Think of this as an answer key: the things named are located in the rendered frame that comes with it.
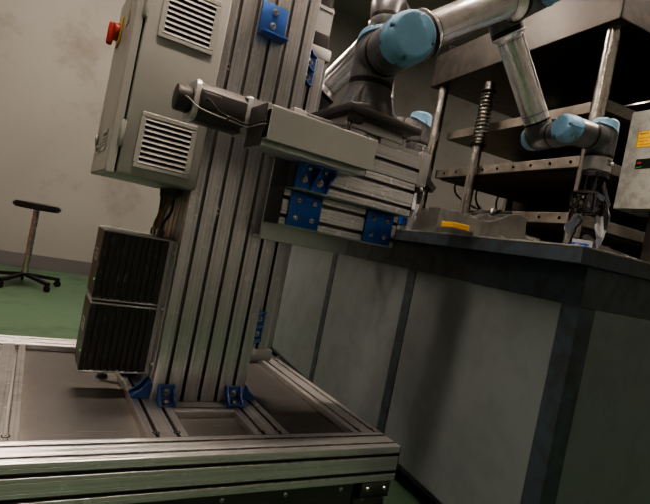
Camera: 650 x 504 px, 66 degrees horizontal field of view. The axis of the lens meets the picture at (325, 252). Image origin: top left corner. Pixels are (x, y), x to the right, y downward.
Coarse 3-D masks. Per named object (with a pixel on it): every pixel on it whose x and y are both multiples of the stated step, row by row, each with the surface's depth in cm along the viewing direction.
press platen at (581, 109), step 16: (560, 112) 233; (576, 112) 225; (608, 112) 214; (624, 112) 217; (496, 128) 272; (512, 128) 263; (624, 128) 230; (464, 144) 315; (496, 144) 300; (512, 144) 293; (624, 144) 252; (512, 160) 332; (528, 160) 323
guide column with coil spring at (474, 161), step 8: (472, 152) 275; (480, 152) 274; (472, 160) 274; (472, 168) 274; (472, 176) 274; (472, 184) 274; (464, 192) 275; (472, 192) 275; (464, 200) 275; (464, 208) 274
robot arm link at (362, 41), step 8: (376, 24) 127; (360, 32) 130; (368, 32) 127; (360, 40) 129; (360, 48) 127; (360, 56) 127; (352, 64) 131; (360, 64) 128; (368, 64) 125; (352, 72) 130; (360, 72) 127; (368, 72) 126; (376, 72) 125; (392, 80) 130
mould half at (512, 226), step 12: (420, 216) 173; (432, 216) 167; (444, 216) 165; (456, 216) 166; (468, 216) 168; (480, 216) 185; (492, 216) 180; (504, 216) 175; (516, 216) 176; (420, 228) 172; (432, 228) 165; (480, 228) 171; (492, 228) 173; (504, 228) 175; (516, 228) 177
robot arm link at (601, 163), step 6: (588, 156) 141; (594, 156) 140; (600, 156) 139; (582, 162) 144; (588, 162) 141; (594, 162) 139; (600, 162) 139; (606, 162) 139; (612, 162) 139; (582, 168) 143; (588, 168) 140; (594, 168) 139; (600, 168) 139; (606, 168) 139
